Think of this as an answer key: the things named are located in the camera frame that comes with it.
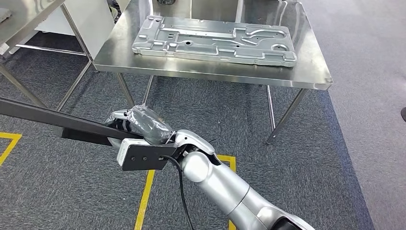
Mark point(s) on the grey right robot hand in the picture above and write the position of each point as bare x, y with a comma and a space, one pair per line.
149, 125

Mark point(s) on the black plastic panel part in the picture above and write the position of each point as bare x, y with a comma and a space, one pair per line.
47, 117

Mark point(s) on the long silver metal part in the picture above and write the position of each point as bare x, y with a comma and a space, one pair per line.
203, 47

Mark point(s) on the stainless steel workbench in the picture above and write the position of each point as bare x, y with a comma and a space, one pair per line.
206, 70

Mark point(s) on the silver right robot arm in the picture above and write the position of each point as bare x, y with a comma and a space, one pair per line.
222, 184

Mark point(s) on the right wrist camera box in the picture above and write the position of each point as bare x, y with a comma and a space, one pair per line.
142, 157

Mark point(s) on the steel table frame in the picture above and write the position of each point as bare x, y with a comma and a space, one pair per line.
19, 16

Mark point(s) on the white panel board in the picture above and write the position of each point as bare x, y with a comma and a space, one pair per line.
92, 22

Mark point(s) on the black round floor base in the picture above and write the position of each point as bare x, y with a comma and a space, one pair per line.
404, 114

